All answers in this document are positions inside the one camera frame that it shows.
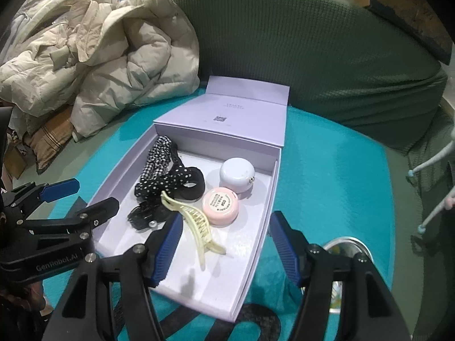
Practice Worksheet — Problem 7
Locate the black lace bow clip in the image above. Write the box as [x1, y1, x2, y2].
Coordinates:
[127, 201, 174, 230]

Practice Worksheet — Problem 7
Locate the black polka dot scrunchie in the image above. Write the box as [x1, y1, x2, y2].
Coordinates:
[134, 165, 205, 200]

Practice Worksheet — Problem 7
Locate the beige puffer jacket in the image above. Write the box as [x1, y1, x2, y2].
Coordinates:
[1, 0, 200, 137]

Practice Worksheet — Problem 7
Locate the dark green cushion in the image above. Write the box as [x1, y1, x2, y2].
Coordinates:
[174, 0, 447, 152]

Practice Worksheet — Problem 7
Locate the brown plaid pillow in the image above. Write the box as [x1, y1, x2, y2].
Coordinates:
[23, 105, 74, 175]

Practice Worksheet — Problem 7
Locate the black white checkered scrunchie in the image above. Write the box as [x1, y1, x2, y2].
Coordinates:
[140, 136, 182, 182]

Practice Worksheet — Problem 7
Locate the clear glass jar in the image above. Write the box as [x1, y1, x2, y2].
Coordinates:
[323, 236, 374, 315]

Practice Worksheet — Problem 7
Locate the cream claw hair clip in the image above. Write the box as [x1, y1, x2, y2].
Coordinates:
[160, 191, 227, 270]

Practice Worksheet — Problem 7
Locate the white round compact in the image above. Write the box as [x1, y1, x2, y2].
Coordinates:
[219, 158, 255, 194]

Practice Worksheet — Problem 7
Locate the cardboard box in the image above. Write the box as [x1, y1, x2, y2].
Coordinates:
[354, 0, 453, 65]

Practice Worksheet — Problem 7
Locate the pink round tin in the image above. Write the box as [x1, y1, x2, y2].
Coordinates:
[202, 187, 239, 226]

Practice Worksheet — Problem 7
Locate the white open gift box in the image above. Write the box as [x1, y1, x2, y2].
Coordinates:
[93, 76, 290, 322]

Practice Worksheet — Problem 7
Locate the white plush toy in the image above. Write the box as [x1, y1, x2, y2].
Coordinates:
[407, 109, 454, 235]

